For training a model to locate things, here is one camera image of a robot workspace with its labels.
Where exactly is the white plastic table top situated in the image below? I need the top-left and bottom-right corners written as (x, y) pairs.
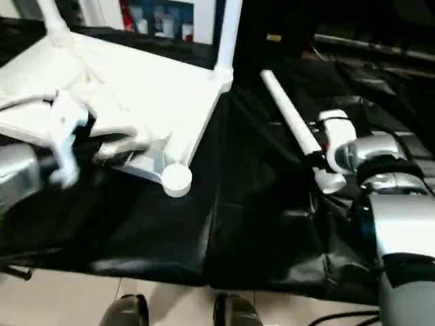
top-left (0, 30), bottom-right (235, 199)

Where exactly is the black mat cloth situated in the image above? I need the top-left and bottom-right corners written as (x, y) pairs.
top-left (0, 15), bottom-right (435, 306)

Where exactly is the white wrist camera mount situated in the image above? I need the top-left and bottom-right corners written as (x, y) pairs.
top-left (47, 90), bottom-right (90, 188)
top-left (317, 109), bottom-right (358, 175)

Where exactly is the white plastic table leg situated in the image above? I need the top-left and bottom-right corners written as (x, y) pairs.
top-left (213, 0), bottom-right (245, 82)
top-left (35, 0), bottom-right (75, 48)
top-left (260, 69), bottom-right (347, 195)

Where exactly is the dark tall cabinet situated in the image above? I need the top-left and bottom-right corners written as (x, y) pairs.
top-left (237, 0), bottom-right (435, 62)

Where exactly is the white display cabinet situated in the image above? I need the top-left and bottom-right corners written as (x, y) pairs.
top-left (81, 0), bottom-right (228, 46)

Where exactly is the black work table frame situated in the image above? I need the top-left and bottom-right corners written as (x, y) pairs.
top-left (6, 264), bottom-right (34, 282)

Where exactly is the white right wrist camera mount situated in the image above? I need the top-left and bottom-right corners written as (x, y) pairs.
top-left (317, 109), bottom-right (358, 175)

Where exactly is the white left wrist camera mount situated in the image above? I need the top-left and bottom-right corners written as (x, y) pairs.
top-left (47, 90), bottom-right (90, 188)

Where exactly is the long black rod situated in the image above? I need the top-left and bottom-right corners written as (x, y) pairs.
top-left (314, 33), bottom-right (435, 62)

